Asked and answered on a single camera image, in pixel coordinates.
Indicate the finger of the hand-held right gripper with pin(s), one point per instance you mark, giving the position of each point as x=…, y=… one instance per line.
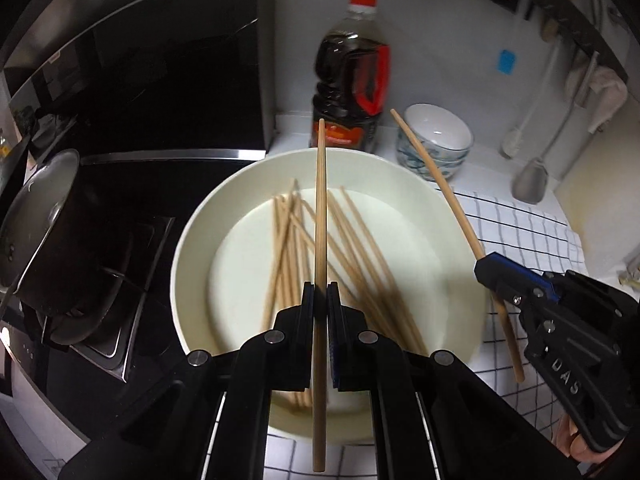
x=520, y=272
x=500, y=285

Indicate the dark soy sauce bottle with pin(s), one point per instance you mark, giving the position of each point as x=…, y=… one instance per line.
x=345, y=70

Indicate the small beige object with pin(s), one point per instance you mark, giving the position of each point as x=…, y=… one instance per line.
x=629, y=277

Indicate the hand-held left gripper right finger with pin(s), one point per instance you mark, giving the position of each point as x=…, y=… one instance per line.
x=334, y=355

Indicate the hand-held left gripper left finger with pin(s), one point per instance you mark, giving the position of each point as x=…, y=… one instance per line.
x=305, y=340

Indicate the black gas stove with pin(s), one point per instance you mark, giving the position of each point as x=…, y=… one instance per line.
x=150, y=185

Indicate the white blue-patterned bowl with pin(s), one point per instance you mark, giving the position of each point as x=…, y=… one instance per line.
x=445, y=172
x=440, y=125
x=450, y=158

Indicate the metal spatula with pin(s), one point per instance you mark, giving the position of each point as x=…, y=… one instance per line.
x=530, y=185

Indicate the white black-checked cloth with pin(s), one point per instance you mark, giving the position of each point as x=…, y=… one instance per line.
x=520, y=230

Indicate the pink hanging rag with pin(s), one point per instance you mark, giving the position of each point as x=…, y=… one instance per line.
x=607, y=95

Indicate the dark saucepan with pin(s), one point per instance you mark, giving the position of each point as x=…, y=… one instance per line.
x=35, y=210

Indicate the bundle of wooden chopsticks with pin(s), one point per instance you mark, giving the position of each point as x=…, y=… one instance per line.
x=285, y=240

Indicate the black wall rail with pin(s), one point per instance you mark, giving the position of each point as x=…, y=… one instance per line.
x=560, y=5

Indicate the blue wall hook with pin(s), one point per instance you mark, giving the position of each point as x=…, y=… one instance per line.
x=507, y=62

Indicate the stove front panel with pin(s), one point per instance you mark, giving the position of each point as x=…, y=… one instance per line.
x=12, y=360

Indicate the person's right hand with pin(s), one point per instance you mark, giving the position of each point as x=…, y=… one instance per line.
x=572, y=442

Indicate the white hanging spoon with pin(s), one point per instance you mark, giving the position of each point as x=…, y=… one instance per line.
x=512, y=142

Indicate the cream cutting board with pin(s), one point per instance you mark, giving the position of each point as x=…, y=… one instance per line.
x=605, y=200

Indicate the slim wooden chopstick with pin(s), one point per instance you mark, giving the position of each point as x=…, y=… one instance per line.
x=440, y=190
x=320, y=200

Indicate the large white round basin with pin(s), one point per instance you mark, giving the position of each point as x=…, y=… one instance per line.
x=240, y=270

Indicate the steel range hood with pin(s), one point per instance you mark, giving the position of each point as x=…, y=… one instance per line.
x=75, y=35

